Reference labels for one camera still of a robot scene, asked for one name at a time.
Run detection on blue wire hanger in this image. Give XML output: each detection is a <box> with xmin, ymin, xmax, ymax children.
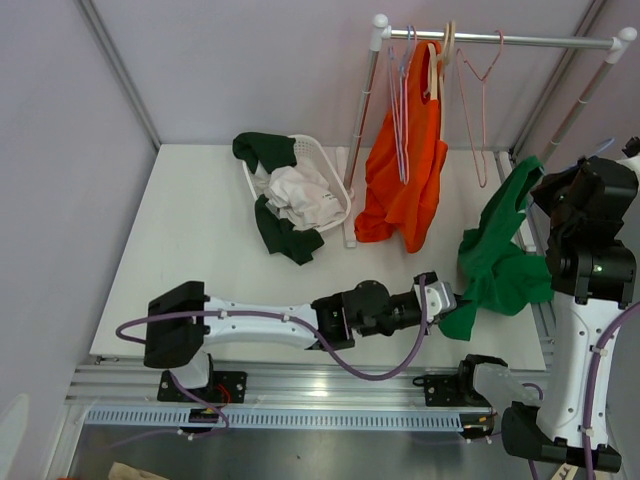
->
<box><xmin>530</xmin><ymin>137</ymin><xmax>615</xmax><ymax>215</ymax></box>

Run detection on aluminium frame rail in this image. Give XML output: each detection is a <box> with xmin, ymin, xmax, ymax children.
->
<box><xmin>63</xmin><ymin>359</ymin><xmax>456</xmax><ymax>411</ymax></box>

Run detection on white clothes rack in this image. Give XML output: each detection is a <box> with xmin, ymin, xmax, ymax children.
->
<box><xmin>337</xmin><ymin>13</ymin><xmax>639</xmax><ymax>254</ymax></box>

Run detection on blue pink empty hangers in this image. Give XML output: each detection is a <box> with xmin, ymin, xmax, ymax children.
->
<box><xmin>387</xmin><ymin>25</ymin><xmax>417</xmax><ymax>185</ymax></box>

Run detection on white perforated plastic basket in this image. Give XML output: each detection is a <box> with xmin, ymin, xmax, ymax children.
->
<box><xmin>242</xmin><ymin>134</ymin><xmax>352</xmax><ymax>233</ymax></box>

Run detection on dark green pink raglan shirt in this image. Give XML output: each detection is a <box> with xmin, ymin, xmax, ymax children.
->
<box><xmin>231</xmin><ymin>132</ymin><xmax>351</xmax><ymax>266</ymax></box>

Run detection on orange t shirt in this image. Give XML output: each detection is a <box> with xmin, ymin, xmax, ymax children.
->
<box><xmin>354</xmin><ymin>41</ymin><xmax>448</xmax><ymax>253</ymax></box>

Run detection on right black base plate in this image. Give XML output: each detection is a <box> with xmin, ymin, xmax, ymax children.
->
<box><xmin>412</xmin><ymin>373</ymin><xmax>491</xmax><ymax>408</ymax></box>

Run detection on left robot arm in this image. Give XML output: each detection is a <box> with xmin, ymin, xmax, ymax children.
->
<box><xmin>143</xmin><ymin>272</ymin><xmax>463</xmax><ymax>401</ymax></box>

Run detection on beige wooden hanger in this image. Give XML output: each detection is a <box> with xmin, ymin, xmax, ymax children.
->
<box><xmin>423</xmin><ymin>20</ymin><xmax>456</xmax><ymax>141</ymax></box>

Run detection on bright green t shirt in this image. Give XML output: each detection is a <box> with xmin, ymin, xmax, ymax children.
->
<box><xmin>439</xmin><ymin>156</ymin><xmax>554</xmax><ymax>341</ymax></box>

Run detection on white slotted cable duct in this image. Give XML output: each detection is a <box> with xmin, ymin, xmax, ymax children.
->
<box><xmin>85</xmin><ymin>406</ymin><xmax>463</xmax><ymax>432</ymax></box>

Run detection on pink wire hanger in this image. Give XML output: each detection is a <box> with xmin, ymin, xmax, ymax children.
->
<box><xmin>455</xmin><ymin>30</ymin><xmax>504</xmax><ymax>189</ymax></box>

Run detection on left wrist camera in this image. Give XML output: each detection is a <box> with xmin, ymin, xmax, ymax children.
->
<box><xmin>414</xmin><ymin>281</ymin><xmax>457</xmax><ymax>323</ymax></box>

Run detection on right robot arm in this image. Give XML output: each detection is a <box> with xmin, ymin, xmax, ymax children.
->
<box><xmin>455</xmin><ymin>156</ymin><xmax>639</xmax><ymax>479</ymax></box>

